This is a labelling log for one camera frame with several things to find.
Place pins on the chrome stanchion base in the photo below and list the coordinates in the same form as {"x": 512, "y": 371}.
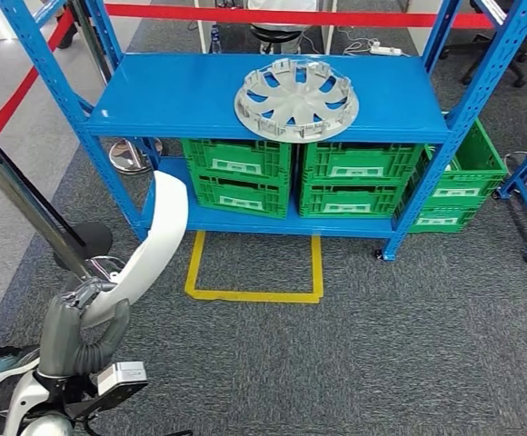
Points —
{"x": 515, "y": 174}

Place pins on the chrome barrier stanchion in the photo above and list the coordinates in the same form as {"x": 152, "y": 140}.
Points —
{"x": 27, "y": 198}
{"x": 131, "y": 157}

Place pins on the white power strip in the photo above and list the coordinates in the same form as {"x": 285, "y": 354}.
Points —
{"x": 385, "y": 49}

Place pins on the green plastic crate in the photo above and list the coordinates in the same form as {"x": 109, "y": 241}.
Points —
{"x": 236, "y": 159}
{"x": 468, "y": 174}
{"x": 349, "y": 201}
{"x": 445, "y": 219}
{"x": 358, "y": 162}
{"x": 241, "y": 198}

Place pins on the chrome stool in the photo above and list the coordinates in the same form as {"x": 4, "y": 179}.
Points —
{"x": 275, "y": 36}

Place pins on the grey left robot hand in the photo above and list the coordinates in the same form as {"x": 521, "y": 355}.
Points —
{"x": 61, "y": 337}

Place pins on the standing person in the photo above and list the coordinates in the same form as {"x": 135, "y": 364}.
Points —
{"x": 66, "y": 36}

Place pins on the seated person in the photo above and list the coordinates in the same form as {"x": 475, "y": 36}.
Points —
{"x": 281, "y": 5}

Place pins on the black office chair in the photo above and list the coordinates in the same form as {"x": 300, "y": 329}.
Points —
{"x": 504, "y": 54}

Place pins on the grey plastic wheel cover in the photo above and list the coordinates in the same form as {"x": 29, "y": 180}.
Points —
{"x": 295, "y": 108}

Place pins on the white curved car trim part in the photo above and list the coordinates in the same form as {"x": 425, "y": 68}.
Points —
{"x": 163, "y": 228}

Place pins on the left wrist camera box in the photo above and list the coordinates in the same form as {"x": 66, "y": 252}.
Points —
{"x": 122, "y": 378}

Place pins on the person's teal shoe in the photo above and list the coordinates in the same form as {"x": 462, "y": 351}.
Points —
{"x": 5, "y": 367}

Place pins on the white desk panel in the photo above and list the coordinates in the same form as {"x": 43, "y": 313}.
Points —
{"x": 330, "y": 27}
{"x": 201, "y": 27}

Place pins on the blue-capped water bottle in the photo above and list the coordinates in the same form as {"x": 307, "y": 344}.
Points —
{"x": 216, "y": 41}

